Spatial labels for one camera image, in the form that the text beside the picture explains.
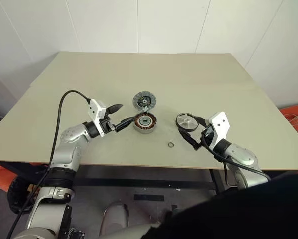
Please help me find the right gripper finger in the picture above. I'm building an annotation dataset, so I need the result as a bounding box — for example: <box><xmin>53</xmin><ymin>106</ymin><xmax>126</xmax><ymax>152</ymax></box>
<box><xmin>177</xmin><ymin>127</ymin><xmax>205</xmax><ymax>151</ymax></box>
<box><xmin>192</xmin><ymin>115</ymin><xmax>207</xmax><ymax>130</ymax></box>

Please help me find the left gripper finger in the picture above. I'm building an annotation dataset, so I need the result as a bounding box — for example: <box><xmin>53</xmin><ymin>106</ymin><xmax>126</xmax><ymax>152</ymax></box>
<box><xmin>114</xmin><ymin>116</ymin><xmax>136</xmax><ymax>133</ymax></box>
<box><xmin>106</xmin><ymin>104</ymin><xmax>125</xmax><ymax>116</ymax></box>

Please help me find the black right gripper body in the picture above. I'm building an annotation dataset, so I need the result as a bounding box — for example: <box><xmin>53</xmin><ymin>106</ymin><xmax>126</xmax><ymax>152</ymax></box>
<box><xmin>201</xmin><ymin>125</ymin><xmax>216</xmax><ymax>149</ymax></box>

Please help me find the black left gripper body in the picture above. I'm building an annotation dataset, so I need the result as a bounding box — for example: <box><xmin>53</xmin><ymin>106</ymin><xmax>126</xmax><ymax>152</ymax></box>
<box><xmin>100</xmin><ymin>117</ymin><xmax>117</xmax><ymax>136</ymax></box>

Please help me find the silver spoked motor rotor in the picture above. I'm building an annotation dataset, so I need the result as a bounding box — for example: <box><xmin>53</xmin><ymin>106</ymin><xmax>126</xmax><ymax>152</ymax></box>
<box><xmin>175</xmin><ymin>112</ymin><xmax>201</xmax><ymax>133</ymax></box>

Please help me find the motor stator with copper windings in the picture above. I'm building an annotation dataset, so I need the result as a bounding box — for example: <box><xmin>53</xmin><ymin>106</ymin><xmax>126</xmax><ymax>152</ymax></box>
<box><xmin>133</xmin><ymin>112</ymin><xmax>157</xmax><ymax>134</ymax></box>

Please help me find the grey round rotor disc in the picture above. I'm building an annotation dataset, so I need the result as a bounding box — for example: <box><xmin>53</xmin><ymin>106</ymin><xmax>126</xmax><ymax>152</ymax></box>
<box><xmin>132</xmin><ymin>91</ymin><xmax>156</xmax><ymax>113</ymax></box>

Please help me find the black floor tape strip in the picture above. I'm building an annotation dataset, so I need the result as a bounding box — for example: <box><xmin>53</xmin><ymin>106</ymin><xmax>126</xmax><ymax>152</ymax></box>
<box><xmin>133</xmin><ymin>194</ymin><xmax>165</xmax><ymax>202</ymax></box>

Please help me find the black blurred fabric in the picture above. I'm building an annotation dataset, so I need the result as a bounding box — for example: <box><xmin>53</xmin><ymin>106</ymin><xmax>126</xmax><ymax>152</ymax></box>
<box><xmin>149</xmin><ymin>169</ymin><xmax>298</xmax><ymax>239</ymax></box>

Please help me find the orange bean bag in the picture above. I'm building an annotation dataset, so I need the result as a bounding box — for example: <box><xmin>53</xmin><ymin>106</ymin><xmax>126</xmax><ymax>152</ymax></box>
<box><xmin>278</xmin><ymin>100</ymin><xmax>298</xmax><ymax>145</ymax></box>
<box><xmin>0</xmin><ymin>160</ymin><xmax>18</xmax><ymax>193</ymax></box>

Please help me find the grey robot left foot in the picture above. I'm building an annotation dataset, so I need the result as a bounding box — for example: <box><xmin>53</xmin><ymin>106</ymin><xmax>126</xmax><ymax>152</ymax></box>
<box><xmin>100</xmin><ymin>201</ymin><xmax>129</xmax><ymax>230</ymax></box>

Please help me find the black fabric bag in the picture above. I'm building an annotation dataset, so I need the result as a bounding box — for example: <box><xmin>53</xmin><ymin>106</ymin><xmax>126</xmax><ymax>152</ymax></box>
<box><xmin>7</xmin><ymin>164</ymin><xmax>50</xmax><ymax>215</ymax></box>

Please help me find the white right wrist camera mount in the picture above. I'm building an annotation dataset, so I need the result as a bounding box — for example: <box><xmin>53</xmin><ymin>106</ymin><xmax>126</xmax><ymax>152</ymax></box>
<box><xmin>208</xmin><ymin>112</ymin><xmax>231</xmax><ymax>150</ymax></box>

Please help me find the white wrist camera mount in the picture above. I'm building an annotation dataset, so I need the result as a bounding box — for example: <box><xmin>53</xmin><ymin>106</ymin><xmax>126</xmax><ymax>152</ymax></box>
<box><xmin>87</xmin><ymin>99</ymin><xmax>108</xmax><ymax>138</ymax></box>
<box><xmin>208</xmin><ymin>112</ymin><xmax>231</xmax><ymax>150</ymax></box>

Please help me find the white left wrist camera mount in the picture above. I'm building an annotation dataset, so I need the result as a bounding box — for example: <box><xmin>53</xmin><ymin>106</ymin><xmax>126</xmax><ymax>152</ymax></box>
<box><xmin>87</xmin><ymin>99</ymin><xmax>108</xmax><ymax>138</ymax></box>

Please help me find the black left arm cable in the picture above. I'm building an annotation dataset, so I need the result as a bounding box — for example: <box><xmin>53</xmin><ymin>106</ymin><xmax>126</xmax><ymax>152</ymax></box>
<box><xmin>5</xmin><ymin>90</ymin><xmax>91</xmax><ymax>239</ymax></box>

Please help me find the black metal table frame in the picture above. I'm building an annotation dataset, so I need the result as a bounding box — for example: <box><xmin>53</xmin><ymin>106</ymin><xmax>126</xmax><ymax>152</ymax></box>
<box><xmin>0</xmin><ymin>161</ymin><xmax>298</xmax><ymax>197</ymax></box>

